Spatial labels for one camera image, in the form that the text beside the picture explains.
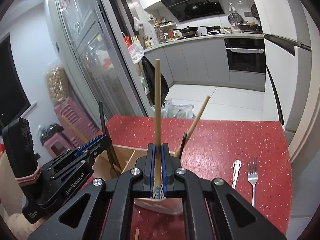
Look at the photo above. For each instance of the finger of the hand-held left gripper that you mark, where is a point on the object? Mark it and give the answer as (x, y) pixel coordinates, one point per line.
(97, 152)
(85, 147)

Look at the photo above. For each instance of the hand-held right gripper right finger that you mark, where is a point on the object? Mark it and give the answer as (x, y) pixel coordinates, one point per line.
(165, 165)

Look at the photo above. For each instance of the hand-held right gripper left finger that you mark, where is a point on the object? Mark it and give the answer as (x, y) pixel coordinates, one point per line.
(151, 165)

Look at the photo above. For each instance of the beige cutlery holder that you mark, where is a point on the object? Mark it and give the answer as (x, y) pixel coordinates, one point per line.
(125, 153)

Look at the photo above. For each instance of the black chopstick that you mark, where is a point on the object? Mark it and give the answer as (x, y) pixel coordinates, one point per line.
(102, 117)
(184, 145)

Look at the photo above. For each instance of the wooden chopstick blue patterned tip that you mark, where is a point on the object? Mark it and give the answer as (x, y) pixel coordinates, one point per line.
(157, 100)

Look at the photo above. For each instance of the pink plastic stool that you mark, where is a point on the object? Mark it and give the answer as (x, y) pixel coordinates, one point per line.
(58, 145)

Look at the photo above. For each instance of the pink elastic band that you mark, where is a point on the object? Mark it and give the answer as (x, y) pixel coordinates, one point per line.
(27, 177)

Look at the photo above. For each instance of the stack of pink stools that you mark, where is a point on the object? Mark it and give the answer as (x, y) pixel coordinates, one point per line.
(75, 120)

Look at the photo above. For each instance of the black plastic bag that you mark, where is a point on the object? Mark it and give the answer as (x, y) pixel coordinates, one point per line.
(51, 130)

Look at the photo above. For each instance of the beige board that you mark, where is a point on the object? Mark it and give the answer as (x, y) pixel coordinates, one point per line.
(6, 185)

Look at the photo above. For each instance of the clear plastic bag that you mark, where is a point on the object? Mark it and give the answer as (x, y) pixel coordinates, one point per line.
(180, 110)

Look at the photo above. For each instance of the clear bag of nuts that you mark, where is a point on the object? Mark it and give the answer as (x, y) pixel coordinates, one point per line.
(57, 85)

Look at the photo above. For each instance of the black garbage bag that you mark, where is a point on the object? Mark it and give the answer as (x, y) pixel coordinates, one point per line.
(152, 80)

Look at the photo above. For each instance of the grey kitchen cabinets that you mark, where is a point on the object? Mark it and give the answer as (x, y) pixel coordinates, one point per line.
(190, 62)

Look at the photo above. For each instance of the red and white plastic bag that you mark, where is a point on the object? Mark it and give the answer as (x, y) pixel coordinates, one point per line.
(136, 52)

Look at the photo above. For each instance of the glass sliding door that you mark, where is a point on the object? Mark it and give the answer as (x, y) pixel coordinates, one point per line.
(82, 30)

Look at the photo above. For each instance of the black built-in oven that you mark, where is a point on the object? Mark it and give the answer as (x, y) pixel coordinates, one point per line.
(245, 62)

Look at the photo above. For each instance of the spice rack with bottles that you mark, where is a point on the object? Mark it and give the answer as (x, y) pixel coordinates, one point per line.
(166, 31)

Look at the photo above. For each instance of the black wok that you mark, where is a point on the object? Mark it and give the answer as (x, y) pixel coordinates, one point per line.
(187, 31)

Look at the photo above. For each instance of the white towel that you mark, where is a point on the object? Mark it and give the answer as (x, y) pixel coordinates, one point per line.
(247, 50)

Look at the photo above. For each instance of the black range hood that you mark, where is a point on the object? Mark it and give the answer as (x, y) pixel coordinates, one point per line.
(175, 7)

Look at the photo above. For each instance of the dark cooking pot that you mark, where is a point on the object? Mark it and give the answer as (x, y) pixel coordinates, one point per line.
(248, 28)

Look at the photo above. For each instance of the round metal steamer rack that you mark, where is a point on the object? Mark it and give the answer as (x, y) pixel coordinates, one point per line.
(234, 20)

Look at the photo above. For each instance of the white refrigerator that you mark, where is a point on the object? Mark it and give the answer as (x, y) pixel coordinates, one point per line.
(280, 10)

